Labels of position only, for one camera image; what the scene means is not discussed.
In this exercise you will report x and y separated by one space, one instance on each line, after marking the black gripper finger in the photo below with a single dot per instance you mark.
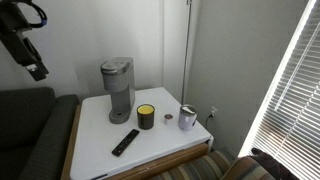
34 71
41 69

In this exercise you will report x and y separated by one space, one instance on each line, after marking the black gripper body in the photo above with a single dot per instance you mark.
20 48

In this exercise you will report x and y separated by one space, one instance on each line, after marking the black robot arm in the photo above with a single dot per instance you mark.
11 15

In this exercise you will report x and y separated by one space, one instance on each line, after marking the grey Keurig coffee machine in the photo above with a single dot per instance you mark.
121 93

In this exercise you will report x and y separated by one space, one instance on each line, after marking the dark grey sofa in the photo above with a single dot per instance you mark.
30 130

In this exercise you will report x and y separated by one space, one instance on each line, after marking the black remote control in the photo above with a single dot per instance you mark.
125 142

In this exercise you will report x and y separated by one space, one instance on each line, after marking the yellow candle in dark jar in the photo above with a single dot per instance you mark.
145 116

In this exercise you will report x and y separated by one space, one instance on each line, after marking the small black flat strip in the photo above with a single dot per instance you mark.
98 176

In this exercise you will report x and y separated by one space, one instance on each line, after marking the small coffee pod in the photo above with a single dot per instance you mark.
168 119

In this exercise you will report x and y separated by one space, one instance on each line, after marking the thin metal pole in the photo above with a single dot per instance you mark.
186 50

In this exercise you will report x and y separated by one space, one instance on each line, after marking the striped upholstered armchair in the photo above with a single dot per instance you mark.
213 166

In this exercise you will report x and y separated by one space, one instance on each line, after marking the dark brown cloth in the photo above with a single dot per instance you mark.
271 165

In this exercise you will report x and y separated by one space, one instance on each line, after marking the white window blinds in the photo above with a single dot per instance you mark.
293 110

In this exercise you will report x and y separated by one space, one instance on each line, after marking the wooden side table frame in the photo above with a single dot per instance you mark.
68 146

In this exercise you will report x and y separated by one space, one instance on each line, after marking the white wall outlet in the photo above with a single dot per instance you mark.
214 111

